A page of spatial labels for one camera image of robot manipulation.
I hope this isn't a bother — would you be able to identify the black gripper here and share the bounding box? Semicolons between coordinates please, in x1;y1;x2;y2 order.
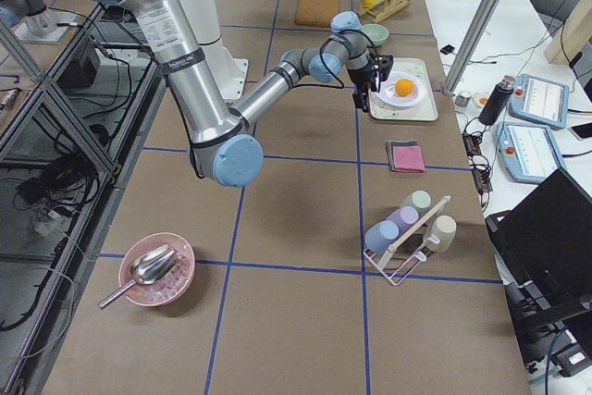
348;64;376;113

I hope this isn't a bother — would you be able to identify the white round plate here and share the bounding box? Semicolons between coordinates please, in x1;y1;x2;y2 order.
377;70;426;108

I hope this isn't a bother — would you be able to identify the orange fruit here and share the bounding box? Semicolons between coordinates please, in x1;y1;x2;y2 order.
395;78;414;97

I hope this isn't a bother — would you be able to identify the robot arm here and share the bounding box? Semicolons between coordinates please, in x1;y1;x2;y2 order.
94;0;392;187

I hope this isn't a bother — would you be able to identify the cream bear print tray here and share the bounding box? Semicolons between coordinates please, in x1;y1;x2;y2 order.
369;57;438;122

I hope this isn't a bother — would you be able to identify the brown wooden tray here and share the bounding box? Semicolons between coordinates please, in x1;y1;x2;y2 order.
295;0;340;28

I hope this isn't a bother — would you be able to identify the green bowl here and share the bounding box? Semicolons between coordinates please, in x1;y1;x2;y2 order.
361;23;389;47

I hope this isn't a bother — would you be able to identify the grey cloth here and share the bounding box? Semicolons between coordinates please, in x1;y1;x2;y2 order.
386;141;420;171

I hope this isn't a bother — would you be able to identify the pink cloth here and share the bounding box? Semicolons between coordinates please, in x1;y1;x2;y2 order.
391;145;426;173

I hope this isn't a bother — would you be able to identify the small metal cup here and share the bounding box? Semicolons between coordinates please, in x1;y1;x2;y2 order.
454;91;473;108

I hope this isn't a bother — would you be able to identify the green plastic cup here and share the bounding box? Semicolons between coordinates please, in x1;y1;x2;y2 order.
401;190;432;216

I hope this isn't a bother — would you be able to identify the purple plastic cup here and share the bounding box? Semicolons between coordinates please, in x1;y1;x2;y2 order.
387;205;419;233

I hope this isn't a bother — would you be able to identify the black water bottle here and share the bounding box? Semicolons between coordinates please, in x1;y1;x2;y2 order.
477;75;516;127

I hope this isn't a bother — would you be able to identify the wooden rack rod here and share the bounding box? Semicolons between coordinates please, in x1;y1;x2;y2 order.
388;195;451;253

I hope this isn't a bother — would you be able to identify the blue plastic cup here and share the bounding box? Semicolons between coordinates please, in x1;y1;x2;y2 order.
364;220;400;253

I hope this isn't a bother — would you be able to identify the beige plastic cup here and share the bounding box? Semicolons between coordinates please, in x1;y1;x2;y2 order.
424;215;457;253

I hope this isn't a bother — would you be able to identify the blue teach pendant far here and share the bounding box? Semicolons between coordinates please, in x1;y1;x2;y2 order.
508;74;570;130

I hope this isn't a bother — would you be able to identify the blue teach pendant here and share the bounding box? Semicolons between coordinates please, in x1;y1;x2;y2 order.
508;74;570;130
495;122;566;184

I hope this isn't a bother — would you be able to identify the blue teach pendant near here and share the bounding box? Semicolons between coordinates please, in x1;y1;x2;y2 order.
495;122;566;184

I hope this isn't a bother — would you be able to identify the black laptop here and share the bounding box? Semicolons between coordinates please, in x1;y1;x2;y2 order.
486;167;591;352

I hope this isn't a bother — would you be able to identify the metal scoop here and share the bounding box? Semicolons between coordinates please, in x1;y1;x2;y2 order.
97;244;179;310

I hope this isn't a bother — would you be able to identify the pink bowl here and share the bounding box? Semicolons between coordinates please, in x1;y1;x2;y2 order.
118;232;196;307

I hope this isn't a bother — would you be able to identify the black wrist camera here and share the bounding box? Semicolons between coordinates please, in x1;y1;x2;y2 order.
371;55;394;93

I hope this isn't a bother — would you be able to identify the white wire cup rack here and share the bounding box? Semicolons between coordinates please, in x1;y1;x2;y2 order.
364;229;432;287

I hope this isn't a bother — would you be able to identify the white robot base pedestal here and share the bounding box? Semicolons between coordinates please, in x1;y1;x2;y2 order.
179;0;249;103

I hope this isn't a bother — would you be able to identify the aluminium frame post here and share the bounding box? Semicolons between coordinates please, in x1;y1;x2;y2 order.
442;0;500;96

